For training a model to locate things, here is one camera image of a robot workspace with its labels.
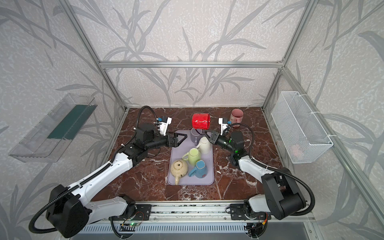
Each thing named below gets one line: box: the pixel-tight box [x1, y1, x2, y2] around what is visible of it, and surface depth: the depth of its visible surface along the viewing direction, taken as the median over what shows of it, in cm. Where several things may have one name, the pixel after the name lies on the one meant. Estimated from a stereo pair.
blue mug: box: [188, 159, 208, 179], surface depth 83 cm
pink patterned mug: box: [230, 108, 244, 128], surface depth 104 cm
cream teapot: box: [170, 159, 188, 185], surface depth 82 cm
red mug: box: [191, 113, 211, 130], surface depth 77 cm
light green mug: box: [182, 148, 201, 166], surface depth 86 cm
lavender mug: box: [190, 127, 205, 146], surface depth 95 cm
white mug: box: [195, 136, 212, 154], surface depth 92 cm
